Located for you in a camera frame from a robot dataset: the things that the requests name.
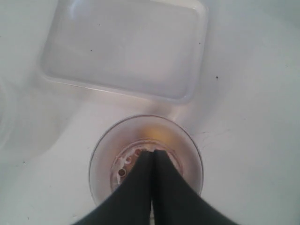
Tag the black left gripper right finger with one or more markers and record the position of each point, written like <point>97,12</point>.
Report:
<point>175,202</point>

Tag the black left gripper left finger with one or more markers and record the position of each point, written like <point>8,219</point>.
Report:
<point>130,203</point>

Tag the clear shaker dome lid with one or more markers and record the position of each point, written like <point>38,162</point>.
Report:
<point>148,133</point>

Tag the white plastic tray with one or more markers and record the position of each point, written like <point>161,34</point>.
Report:
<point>144,48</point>

